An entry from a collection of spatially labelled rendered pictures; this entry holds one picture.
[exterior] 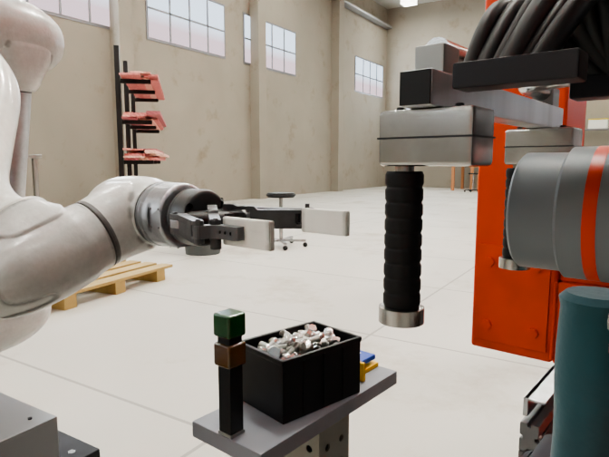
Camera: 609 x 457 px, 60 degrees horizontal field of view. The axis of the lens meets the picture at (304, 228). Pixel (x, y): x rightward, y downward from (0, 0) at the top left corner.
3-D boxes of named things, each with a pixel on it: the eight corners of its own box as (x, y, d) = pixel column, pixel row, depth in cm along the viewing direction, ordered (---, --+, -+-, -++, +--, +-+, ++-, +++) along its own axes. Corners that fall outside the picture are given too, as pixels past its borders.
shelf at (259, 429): (260, 472, 82) (260, 453, 82) (191, 436, 93) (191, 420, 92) (397, 384, 115) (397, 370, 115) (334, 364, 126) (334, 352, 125)
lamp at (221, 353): (229, 371, 84) (228, 347, 84) (213, 364, 87) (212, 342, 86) (246, 364, 87) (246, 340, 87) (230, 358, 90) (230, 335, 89)
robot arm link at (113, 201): (201, 230, 80) (131, 275, 71) (142, 222, 90) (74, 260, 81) (178, 164, 75) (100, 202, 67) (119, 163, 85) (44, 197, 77)
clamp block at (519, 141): (572, 164, 69) (575, 123, 68) (502, 164, 74) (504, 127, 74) (581, 164, 73) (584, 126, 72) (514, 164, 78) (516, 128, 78)
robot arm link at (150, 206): (136, 249, 71) (162, 254, 67) (132, 182, 70) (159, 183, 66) (189, 241, 78) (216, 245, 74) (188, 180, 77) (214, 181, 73)
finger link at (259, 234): (227, 216, 56) (221, 217, 56) (275, 220, 52) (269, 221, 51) (227, 243, 57) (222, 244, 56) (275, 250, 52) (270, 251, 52)
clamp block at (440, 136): (472, 166, 43) (474, 100, 42) (376, 166, 48) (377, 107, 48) (494, 166, 46) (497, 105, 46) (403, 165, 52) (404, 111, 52)
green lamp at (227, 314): (228, 341, 83) (228, 316, 83) (212, 335, 86) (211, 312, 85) (246, 335, 87) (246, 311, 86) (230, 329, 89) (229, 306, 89)
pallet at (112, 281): (104, 268, 448) (103, 257, 446) (177, 277, 412) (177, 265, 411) (-34, 300, 345) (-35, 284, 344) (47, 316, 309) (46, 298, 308)
